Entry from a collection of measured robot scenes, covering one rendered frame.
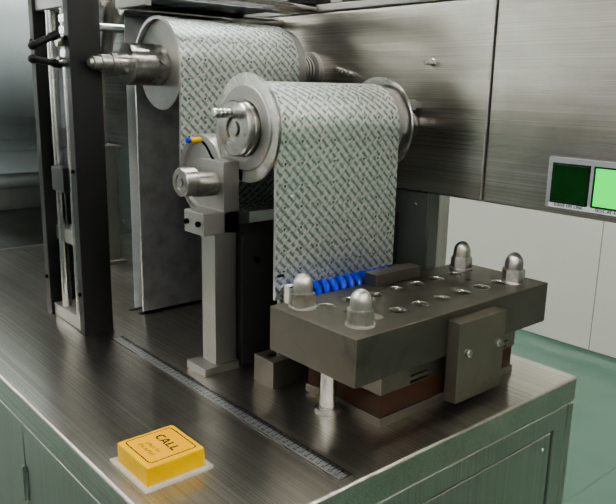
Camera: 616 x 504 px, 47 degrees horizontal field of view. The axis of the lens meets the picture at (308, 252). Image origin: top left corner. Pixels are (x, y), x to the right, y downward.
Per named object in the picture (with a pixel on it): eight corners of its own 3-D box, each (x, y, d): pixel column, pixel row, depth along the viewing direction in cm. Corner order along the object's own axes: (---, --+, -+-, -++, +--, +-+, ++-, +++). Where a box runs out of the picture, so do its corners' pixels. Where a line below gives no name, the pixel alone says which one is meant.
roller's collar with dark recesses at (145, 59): (117, 84, 112) (115, 42, 110) (151, 85, 115) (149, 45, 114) (136, 85, 107) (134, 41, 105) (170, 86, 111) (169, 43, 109)
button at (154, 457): (117, 461, 77) (116, 441, 77) (173, 442, 82) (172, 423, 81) (147, 489, 72) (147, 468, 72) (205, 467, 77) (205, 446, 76)
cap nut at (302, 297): (282, 306, 91) (283, 272, 90) (304, 300, 93) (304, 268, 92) (300, 313, 88) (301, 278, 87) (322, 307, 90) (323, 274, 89)
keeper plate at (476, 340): (442, 399, 92) (448, 319, 90) (487, 380, 99) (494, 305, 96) (458, 405, 90) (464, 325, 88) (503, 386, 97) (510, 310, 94)
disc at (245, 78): (215, 176, 102) (214, 71, 99) (218, 176, 103) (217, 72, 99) (278, 189, 91) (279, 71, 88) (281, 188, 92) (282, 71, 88)
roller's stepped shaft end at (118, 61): (84, 73, 106) (83, 51, 106) (121, 74, 110) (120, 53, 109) (93, 73, 104) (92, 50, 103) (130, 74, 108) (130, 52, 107)
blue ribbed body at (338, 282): (284, 307, 97) (284, 282, 96) (390, 282, 111) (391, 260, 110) (300, 313, 95) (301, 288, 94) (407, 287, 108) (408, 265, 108)
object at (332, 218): (272, 299, 96) (274, 165, 92) (389, 273, 111) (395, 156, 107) (275, 300, 96) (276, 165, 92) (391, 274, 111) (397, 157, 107)
